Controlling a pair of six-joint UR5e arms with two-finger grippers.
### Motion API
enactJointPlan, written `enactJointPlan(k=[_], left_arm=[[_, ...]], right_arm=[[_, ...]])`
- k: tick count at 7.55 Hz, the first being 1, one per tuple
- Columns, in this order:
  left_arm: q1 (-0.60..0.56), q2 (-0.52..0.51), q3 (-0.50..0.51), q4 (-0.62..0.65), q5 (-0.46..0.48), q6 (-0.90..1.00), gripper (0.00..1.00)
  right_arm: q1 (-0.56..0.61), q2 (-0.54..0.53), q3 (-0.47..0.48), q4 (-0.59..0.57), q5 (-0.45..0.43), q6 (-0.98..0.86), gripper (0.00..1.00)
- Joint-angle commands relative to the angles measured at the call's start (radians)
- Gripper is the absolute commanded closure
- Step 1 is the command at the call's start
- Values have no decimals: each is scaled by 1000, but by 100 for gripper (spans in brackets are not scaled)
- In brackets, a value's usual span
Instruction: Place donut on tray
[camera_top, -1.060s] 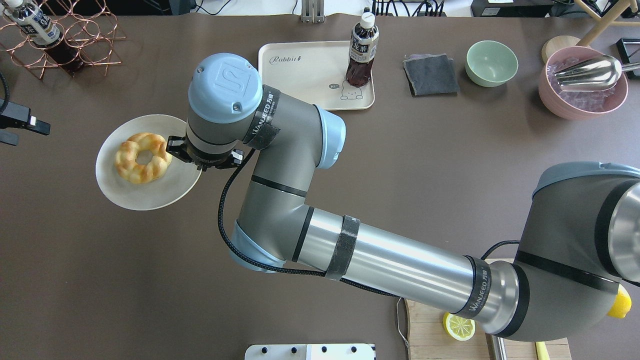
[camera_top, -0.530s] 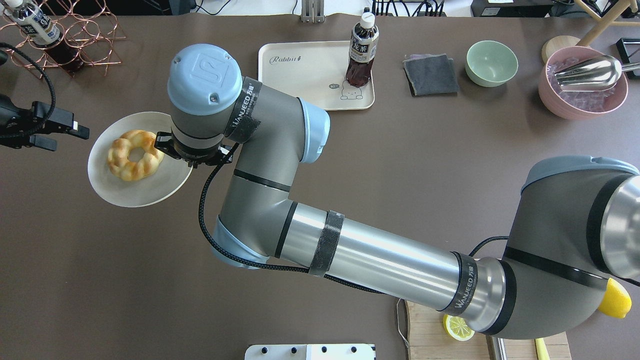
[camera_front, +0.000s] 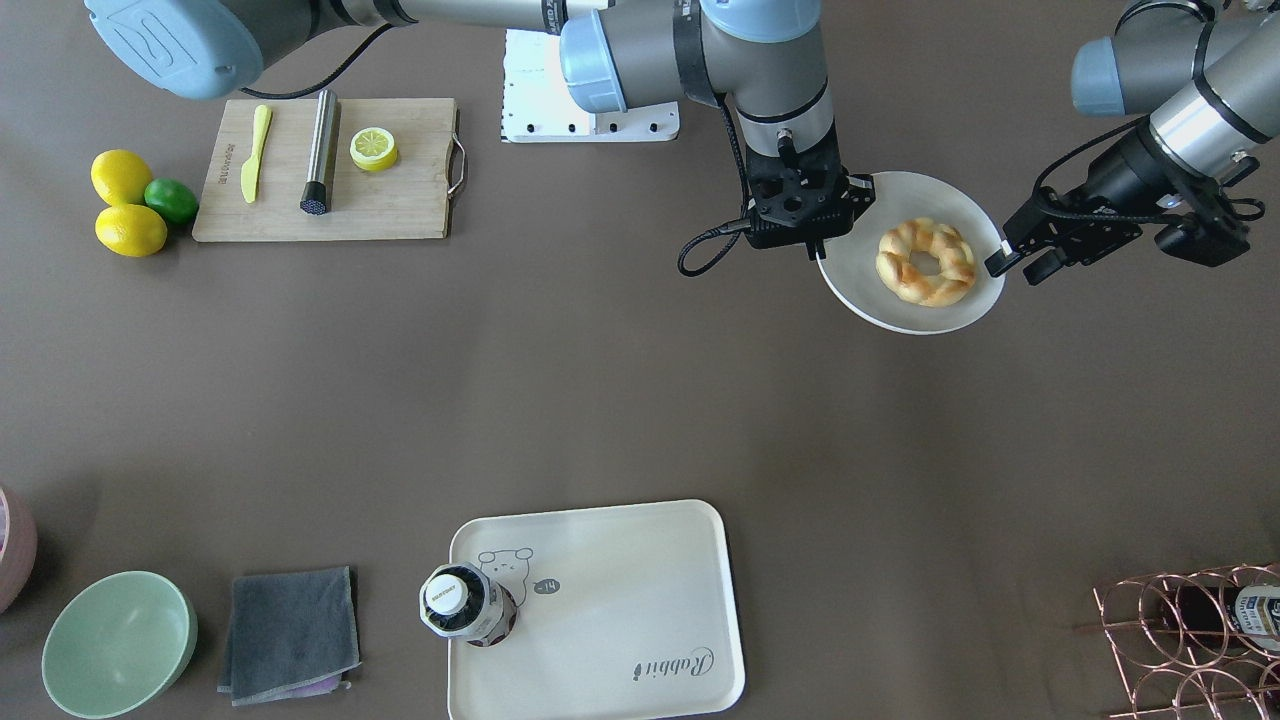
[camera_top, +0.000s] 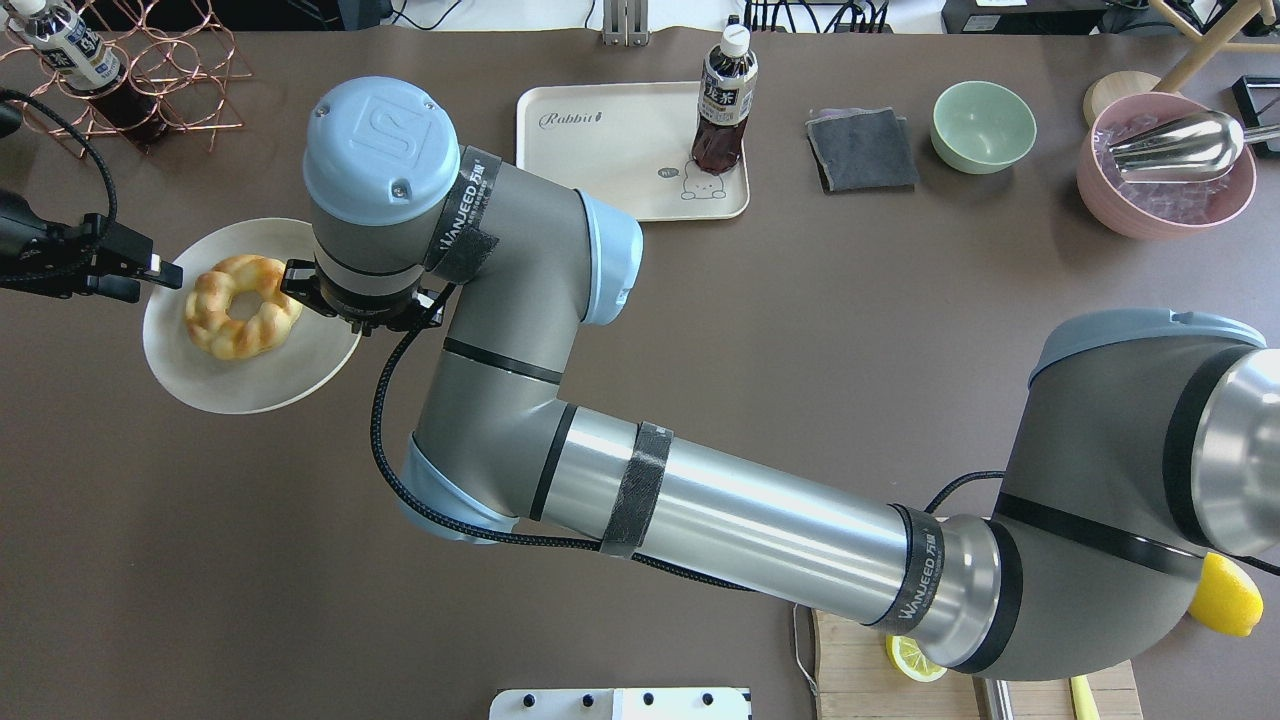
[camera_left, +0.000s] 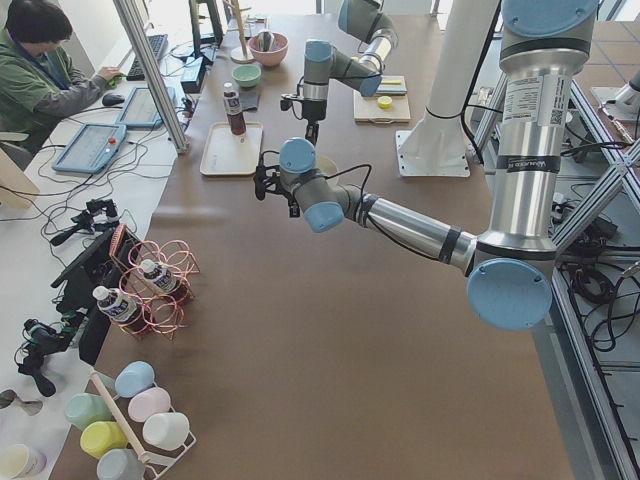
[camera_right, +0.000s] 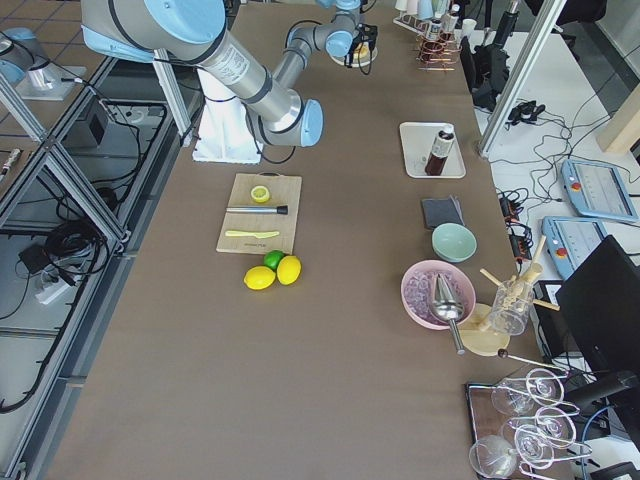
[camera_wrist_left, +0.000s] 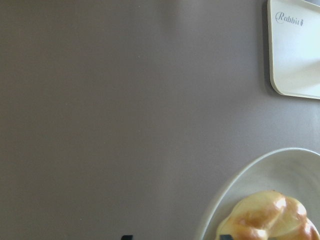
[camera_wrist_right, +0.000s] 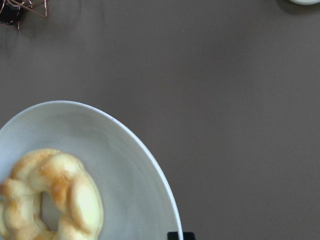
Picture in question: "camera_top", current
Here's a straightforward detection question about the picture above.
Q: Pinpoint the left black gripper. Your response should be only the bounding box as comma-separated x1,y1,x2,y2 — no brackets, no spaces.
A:
1,190,184,304

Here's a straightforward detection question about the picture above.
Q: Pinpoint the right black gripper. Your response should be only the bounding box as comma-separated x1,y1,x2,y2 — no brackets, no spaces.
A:
280,259,445,337

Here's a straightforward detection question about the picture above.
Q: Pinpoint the twisted ring donut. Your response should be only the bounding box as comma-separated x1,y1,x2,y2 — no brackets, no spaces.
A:
183,254,303,361

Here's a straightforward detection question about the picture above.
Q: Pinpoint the white plate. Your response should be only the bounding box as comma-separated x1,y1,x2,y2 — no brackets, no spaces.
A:
142,218,360,414

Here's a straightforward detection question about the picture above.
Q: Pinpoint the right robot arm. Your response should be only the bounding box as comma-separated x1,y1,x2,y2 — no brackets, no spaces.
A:
284,76,1279,682

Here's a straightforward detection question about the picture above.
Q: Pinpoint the cream serving tray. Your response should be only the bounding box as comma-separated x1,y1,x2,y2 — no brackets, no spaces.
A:
515,81,750,222

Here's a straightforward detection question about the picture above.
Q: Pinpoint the bottle in rack upper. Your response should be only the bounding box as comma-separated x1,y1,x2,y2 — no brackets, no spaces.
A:
3,1,170,147

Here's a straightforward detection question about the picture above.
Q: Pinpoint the brown tea bottle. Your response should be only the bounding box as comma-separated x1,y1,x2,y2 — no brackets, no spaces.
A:
691,20,759,176

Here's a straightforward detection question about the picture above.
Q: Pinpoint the grey cloth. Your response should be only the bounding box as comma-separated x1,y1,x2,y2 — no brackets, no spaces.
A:
805,108,919,193

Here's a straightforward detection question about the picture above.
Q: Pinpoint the wooden cutting board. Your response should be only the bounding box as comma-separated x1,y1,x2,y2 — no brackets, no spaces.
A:
813,610,1144,719

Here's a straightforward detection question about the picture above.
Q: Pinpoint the green bowl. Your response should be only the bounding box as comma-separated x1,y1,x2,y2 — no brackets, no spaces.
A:
931,79,1038,176

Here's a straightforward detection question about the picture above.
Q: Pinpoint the half lemon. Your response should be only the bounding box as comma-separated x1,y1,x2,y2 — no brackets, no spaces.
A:
884,635,948,683

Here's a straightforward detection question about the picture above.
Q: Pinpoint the metal cylinder tool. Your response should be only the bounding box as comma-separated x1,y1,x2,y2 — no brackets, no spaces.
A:
983,679,1015,720

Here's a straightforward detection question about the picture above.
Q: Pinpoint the pink bowl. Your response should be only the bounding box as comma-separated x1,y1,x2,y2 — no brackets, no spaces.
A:
1076,92,1257,240

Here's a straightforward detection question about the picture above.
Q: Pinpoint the yellow plastic knife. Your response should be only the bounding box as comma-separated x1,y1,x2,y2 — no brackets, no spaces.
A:
1069,675,1100,720

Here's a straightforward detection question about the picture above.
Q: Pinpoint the metal scoop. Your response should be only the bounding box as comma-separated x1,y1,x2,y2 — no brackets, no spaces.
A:
1108,110,1279,183

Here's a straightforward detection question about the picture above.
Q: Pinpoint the yellow lemon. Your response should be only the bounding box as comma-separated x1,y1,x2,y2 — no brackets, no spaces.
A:
1187,552,1265,638

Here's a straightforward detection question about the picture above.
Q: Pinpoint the copper wire bottle rack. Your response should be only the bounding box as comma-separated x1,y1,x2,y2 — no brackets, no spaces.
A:
3,1,255,150

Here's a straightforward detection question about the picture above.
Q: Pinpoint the aluminium frame post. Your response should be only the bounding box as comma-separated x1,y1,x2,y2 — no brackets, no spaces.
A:
602,0,652,47

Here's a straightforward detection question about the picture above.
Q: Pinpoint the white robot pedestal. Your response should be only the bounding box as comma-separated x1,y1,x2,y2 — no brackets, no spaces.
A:
488,685,753,719

